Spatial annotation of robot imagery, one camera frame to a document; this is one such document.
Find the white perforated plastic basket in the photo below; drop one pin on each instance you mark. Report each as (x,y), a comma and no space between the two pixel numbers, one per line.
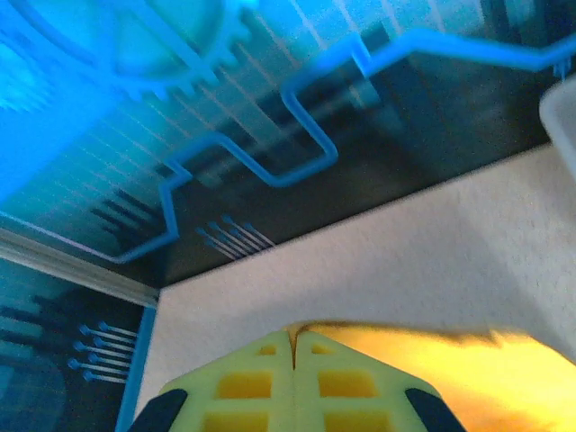
(562,117)

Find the aluminium frame post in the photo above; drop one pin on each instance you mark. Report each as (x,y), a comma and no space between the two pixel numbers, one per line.
(72,267)

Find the yellow-green right gripper right finger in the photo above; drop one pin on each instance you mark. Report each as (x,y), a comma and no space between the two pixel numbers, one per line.
(333,362)

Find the yellow-green right gripper left finger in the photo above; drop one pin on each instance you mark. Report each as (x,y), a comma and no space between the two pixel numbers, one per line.
(252,364)

